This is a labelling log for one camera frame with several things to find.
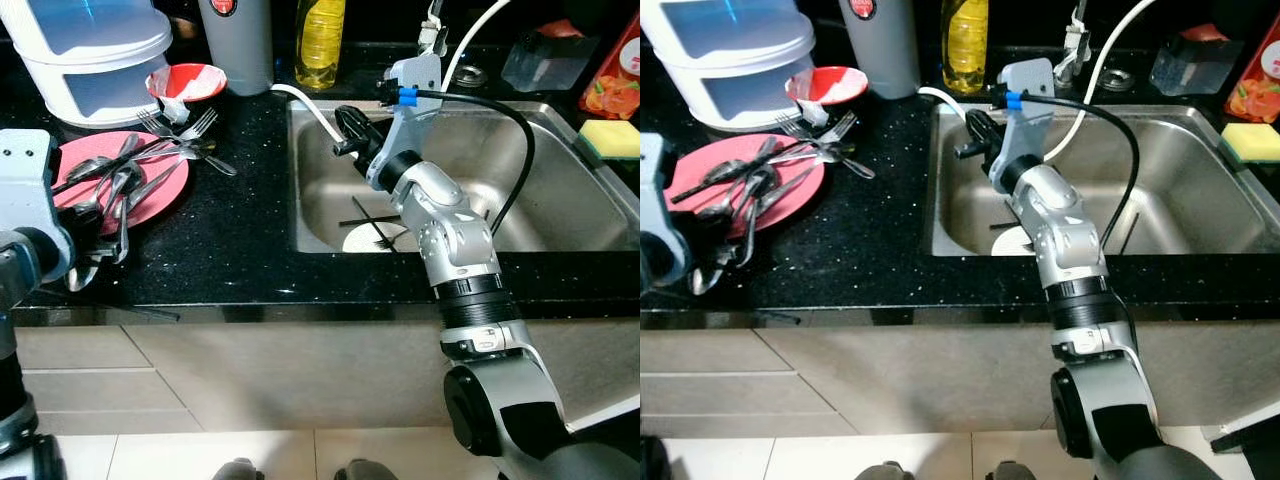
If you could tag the beige cabinet front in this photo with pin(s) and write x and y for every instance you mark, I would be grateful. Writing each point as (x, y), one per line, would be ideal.
(250, 380)
(850, 385)

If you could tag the silver fork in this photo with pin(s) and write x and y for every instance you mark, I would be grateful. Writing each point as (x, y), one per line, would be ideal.
(200, 122)
(842, 127)
(150, 122)
(792, 127)

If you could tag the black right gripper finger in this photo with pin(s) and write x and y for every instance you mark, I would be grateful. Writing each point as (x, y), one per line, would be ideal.
(980, 122)
(355, 120)
(968, 151)
(347, 148)

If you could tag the pink plate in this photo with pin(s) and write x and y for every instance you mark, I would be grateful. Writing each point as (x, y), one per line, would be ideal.
(165, 195)
(800, 195)

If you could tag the chrome faucet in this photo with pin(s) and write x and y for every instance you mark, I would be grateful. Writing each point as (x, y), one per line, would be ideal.
(432, 35)
(1075, 45)

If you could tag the white round plate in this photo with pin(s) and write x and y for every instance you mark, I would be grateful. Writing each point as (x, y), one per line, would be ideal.
(365, 240)
(1010, 243)

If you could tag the yellow oil bottle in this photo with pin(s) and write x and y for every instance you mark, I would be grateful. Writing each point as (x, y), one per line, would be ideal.
(320, 45)
(966, 45)

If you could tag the grey left robot foot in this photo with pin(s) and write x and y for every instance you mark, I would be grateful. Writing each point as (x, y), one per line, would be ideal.
(880, 472)
(236, 470)

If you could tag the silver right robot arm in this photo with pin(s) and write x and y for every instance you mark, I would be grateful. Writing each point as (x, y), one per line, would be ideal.
(450, 225)
(1065, 235)

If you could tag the grey canister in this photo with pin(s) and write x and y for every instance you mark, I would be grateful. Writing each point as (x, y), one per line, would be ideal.
(238, 50)
(880, 50)

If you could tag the red and white bowl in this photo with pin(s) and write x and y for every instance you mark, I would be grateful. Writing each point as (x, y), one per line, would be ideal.
(190, 80)
(828, 85)

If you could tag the grey robot foot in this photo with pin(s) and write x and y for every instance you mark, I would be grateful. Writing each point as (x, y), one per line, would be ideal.
(880, 472)
(236, 470)
(365, 470)
(1010, 471)

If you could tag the red juice carton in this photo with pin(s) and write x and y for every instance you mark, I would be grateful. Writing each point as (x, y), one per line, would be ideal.
(1258, 95)
(615, 90)

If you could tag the yellow sponge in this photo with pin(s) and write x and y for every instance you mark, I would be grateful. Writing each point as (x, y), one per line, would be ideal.
(1250, 142)
(610, 138)

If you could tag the white lidded plastic container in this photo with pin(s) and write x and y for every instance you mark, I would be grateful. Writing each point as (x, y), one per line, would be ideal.
(730, 50)
(90, 50)

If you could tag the clear plastic box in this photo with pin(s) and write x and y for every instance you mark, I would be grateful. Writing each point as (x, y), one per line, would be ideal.
(550, 62)
(1195, 68)

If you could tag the stainless steel sink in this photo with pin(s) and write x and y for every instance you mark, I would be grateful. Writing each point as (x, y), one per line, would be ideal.
(560, 200)
(1200, 200)

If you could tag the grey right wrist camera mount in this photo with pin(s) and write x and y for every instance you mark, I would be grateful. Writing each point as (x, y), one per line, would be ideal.
(1030, 80)
(420, 75)

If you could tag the grey right robot foot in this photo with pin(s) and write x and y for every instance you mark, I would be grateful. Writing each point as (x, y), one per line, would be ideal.
(365, 470)
(1010, 471)

